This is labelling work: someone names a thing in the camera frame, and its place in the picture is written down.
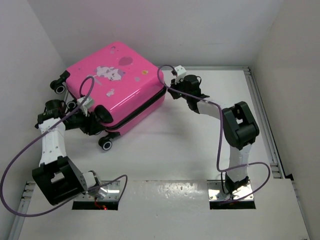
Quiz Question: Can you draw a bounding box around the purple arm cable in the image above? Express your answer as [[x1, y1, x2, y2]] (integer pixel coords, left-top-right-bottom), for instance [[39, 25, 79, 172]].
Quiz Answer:
[[156, 64, 272, 203], [0, 76, 129, 218]]

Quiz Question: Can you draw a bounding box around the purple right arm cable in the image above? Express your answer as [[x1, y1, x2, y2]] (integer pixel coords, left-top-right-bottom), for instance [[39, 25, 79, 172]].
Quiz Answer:
[[156, 64, 272, 203]]

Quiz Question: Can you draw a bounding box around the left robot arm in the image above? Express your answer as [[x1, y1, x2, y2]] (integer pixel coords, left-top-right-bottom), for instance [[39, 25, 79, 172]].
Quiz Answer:
[[32, 97, 102, 206]]

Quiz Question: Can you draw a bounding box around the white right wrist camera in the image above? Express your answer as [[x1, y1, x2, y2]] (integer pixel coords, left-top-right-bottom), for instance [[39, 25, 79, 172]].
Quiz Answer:
[[171, 65, 187, 84]]

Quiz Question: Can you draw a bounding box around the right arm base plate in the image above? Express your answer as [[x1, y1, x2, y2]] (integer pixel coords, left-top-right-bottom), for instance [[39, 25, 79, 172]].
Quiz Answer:
[[207, 180, 254, 202]]

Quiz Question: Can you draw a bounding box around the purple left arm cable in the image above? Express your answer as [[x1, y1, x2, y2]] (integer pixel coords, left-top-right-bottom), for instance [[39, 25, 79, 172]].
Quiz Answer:
[[0, 76, 129, 218]]

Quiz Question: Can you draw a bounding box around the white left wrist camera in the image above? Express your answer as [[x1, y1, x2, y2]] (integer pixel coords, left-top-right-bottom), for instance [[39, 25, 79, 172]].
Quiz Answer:
[[76, 96, 95, 117]]

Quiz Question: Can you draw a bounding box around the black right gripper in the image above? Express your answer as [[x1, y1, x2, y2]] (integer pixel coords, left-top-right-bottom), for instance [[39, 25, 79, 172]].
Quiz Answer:
[[170, 76, 192, 100]]

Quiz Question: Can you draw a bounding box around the pink hard-shell suitcase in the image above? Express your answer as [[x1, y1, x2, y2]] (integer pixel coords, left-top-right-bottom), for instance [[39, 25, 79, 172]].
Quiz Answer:
[[50, 41, 167, 151]]

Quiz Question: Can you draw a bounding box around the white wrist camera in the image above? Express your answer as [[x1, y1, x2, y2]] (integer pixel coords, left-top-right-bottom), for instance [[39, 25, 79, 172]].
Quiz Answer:
[[76, 96, 95, 117], [171, 65, 187, 84]]

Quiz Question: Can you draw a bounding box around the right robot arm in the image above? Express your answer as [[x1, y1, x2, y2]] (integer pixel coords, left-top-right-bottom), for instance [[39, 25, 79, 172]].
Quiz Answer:
[[168, 74, 260, 194]]

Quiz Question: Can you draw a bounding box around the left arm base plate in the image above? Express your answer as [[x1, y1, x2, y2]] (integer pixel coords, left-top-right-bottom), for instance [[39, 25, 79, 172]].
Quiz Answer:
[[74, 180, 121, 202]]

